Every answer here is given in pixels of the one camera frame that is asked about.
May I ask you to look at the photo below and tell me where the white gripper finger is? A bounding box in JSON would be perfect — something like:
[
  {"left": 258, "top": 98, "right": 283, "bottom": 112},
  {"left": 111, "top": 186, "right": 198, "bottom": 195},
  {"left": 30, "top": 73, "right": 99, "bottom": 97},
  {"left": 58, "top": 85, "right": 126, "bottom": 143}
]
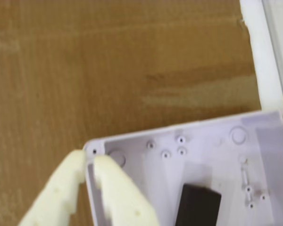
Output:
[
  {"left": 93, "top": 155, "right": 160, "bottom": 226},
  {"left": 18, "top": 150, "right": 87, "bottom": 226}
]

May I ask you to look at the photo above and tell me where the black rectangular block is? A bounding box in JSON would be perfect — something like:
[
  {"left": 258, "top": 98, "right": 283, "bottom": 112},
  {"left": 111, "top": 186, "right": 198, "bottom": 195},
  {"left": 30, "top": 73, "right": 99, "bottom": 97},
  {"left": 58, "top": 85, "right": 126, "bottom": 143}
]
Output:
[{"left": 174, "top": 183, "right": 222, "bottom": 226}]

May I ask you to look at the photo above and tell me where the white wall trim strip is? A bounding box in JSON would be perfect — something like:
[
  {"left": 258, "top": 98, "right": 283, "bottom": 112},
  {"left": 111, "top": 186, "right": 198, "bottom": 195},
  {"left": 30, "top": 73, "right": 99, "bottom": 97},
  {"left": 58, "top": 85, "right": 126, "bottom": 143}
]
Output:
[{"left": 240, "top": 0, "right": 283, "bottom": 112}]

